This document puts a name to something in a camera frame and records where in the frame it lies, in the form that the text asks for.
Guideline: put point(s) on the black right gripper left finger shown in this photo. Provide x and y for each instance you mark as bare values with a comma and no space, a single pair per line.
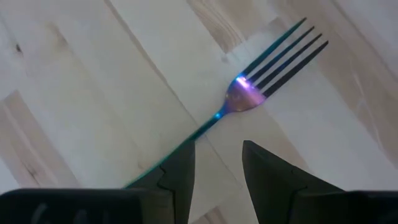
180,168

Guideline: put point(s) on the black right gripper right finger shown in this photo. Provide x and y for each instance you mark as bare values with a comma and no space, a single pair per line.
267,174

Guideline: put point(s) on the iridescent metal fork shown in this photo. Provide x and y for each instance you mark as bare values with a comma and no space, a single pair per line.
242,96

